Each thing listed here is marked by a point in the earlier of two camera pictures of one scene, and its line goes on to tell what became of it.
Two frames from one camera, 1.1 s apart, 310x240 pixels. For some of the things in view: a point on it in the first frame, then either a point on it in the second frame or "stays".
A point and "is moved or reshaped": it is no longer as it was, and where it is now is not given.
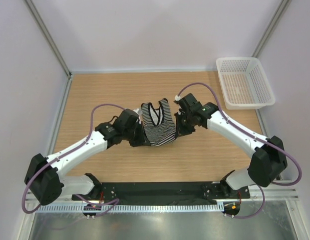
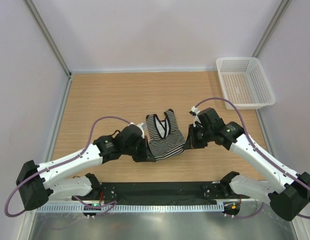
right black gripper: x=181 y=130 -> x=192 y=142
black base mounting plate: x=166 y=191 stays
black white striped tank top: x=159 y=124 is moved or reshaped
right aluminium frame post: x=282 y=9 stays
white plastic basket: x=244 y=84 stays
